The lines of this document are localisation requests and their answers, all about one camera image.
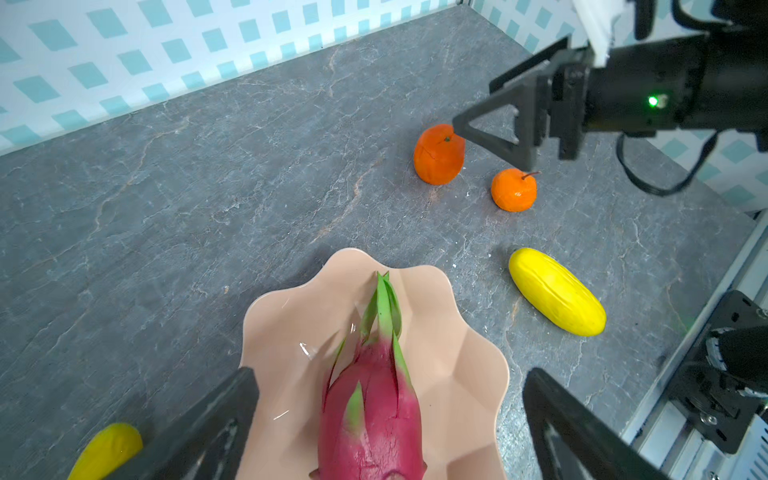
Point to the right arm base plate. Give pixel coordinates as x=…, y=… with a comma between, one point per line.
x=722, y=380

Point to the aluminium front rail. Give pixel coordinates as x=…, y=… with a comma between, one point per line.
x=661, y=434

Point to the large orange tangerine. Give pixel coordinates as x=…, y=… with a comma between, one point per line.
x=439, y=155

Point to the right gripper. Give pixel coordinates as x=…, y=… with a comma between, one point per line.
x=543, y=96

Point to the pink dragon fruit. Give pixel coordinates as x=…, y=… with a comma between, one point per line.
x=370, y=417

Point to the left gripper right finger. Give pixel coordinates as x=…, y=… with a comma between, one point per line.
x=570, y=442

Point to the long yellow fruit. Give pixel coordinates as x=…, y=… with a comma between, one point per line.
x=556, y=293

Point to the pink scalloped fruit bowl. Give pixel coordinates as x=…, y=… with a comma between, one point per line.
x=293, y=339

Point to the small orange with stem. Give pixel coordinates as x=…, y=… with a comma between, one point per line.
x=513, y=190

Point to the small yellow fruit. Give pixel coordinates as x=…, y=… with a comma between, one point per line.
x=108, y=450

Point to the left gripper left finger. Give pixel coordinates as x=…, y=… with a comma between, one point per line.
x=207, y=442

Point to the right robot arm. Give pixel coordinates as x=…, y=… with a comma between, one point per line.
x=714, y=78

